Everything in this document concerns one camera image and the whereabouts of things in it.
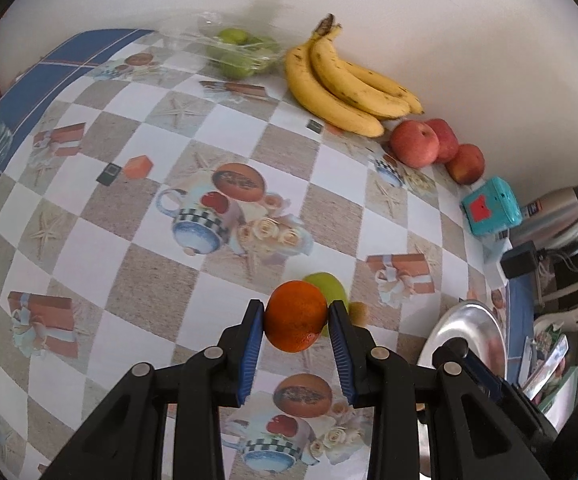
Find round metal plate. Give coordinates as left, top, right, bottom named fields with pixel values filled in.
left=415, top=299, right=508, bottom=478

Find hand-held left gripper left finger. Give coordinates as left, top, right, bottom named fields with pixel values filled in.
left=54, top=299, right=266, bottom=480

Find green apple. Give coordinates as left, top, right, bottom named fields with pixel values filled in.
left=303, top=272, right=349, bottom=338

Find yellow banana bunch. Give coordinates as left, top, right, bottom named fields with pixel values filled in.
left=284, top=13, right=424, bottom=137

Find clear plastic clamshell container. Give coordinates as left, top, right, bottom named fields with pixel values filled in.
left=161, top=10, right=282, bottom=80

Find teal box with red label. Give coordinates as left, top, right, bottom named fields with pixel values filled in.
left=460, top=176, right=523, bottom=237

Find brown kiwi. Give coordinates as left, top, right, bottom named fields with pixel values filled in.
left=347, top=301, right=370, bottom=328

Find orange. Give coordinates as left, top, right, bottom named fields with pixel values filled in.
left=264, top=280, right=329, bottom=352

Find steel thermos jug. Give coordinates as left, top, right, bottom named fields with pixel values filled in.
left=512, top=180, right=578, bottom=251

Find clear plastic packet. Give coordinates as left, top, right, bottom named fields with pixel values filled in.
left=519, top=322, right=570, bottom=401

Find black power adapter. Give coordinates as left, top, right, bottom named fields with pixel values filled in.
left=500, top=241, right=540, bottom=280

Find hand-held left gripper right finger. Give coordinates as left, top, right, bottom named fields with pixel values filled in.
left=327, top=300, right=535, bottom=480

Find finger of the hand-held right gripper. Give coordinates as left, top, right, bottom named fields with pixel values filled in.
left=469, top=357, right=520, bottom=411

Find red apple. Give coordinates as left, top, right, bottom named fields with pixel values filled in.
left=444, top=143, right=486, bottom=185
left=389, top=120, right=440, bottom=169
left=426, top=118, right=460, bottom=163

